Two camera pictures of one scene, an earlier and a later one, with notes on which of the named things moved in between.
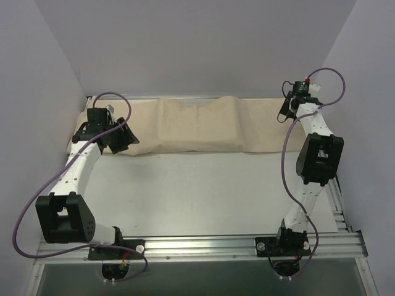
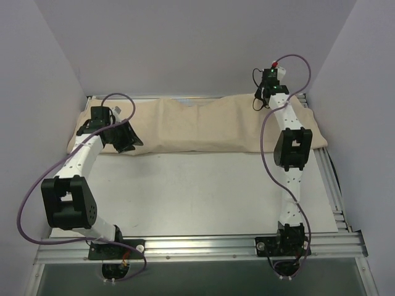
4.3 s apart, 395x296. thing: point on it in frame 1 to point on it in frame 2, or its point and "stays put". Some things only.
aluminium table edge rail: x=337 y=206 stays put
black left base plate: x=118 y=253 stays put
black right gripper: x=286 y=106 to x=259 y=93
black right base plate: x=282 y=246 stays put
